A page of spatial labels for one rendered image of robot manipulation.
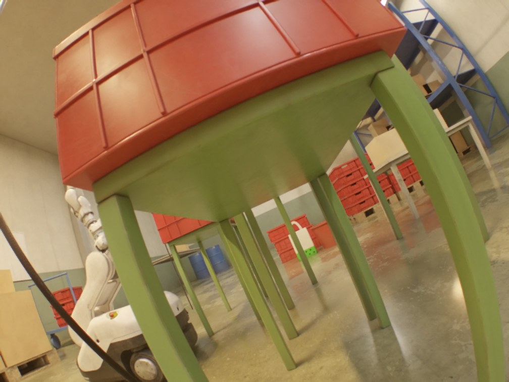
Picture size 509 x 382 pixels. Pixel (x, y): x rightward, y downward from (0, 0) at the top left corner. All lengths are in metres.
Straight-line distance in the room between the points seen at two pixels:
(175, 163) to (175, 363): 0.20
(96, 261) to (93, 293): 0.17
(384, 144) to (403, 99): 2.05
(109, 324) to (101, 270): 0.30
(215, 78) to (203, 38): 0.06
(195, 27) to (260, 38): 0.07
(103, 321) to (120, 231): 0.94
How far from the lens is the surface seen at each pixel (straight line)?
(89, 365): 1.36
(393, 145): 2.35
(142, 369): 1.19
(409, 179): 4.66
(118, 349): 1.19
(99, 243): 1.11
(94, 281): 1.37
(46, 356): 2.81
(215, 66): 0.24
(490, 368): 0.37
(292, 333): 1.06
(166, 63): 0.26
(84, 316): 1.46
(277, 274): 1.40
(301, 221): 3.56
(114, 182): 0.28
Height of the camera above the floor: 0.42
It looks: 11 degrees up
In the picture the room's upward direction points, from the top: 24 degrees counter-clockwise
